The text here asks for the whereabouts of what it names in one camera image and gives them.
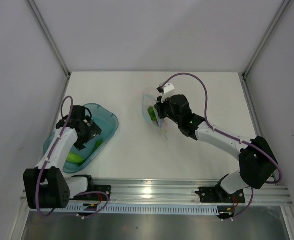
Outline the white slotted cable duct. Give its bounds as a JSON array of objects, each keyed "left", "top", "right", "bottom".
[{"left": 30, "top": 202, "right": 220, "bottom": 216}]

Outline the green bell pepper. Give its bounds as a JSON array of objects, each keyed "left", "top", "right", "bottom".
[{"left": 147, "top": 106, "right": 157, "bottom": 122}]

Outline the aluminium table edge rail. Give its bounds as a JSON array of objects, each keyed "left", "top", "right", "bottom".
[{"left": 93, "top": 178, "right": 292, "bottom": 207}]

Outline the green cucumber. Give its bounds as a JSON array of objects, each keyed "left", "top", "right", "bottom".
[{"left": 66, "top": 152, "right": 84, "bottom": 165}]

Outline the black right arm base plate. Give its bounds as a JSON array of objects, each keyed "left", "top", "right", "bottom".
[{"left": 195, "top": 186, "right": 245, "bottom": 204}]

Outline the teal plastic tray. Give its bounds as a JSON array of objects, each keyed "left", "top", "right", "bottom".
[{"left": 37, "top": 103, "right": 119, "bottom": 174}]

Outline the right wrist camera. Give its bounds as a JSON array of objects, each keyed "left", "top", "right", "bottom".
[{"left": 157, "top": 82, "right": 175, "bottom": 98}]

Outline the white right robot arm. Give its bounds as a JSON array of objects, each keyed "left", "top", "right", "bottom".
[{"left": 154, "top": 94, "right": 277, "bottom": 202}]

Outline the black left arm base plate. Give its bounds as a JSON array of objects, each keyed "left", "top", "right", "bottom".
[{"left": 72, "top": 185, "right": 111, "bottom": 201}]

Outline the clear zip top bag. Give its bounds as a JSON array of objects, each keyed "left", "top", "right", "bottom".
[{"left": 142, "top": 87, "right": 168, "bottom": 140}]

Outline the green chili pepper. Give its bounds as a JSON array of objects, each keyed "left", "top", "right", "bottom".
[{"left": 91, "top": 139, "right": 103, "bottom": 153}]

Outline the left aluminium frame post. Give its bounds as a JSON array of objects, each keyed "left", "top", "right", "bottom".
[{"left": 25, "top": 0, "right": 71, "bottom": 79}]

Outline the aluminium frame post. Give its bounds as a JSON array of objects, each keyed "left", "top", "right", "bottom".
[
  {"left": 242, "top": 0, "right": 293, "bottom": 80},
  {"left": 25, "top": 0, "right": 71, "bottom": 79}
]

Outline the right aluminium frame post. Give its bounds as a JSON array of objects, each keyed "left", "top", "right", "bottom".
[{"left": 242, "top": 0, "right": 293, "bottom": 80}]

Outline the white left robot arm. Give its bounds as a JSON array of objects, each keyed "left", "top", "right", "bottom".
[{"left": 23, "top": 105, "right": 101, "bottom": 212}]

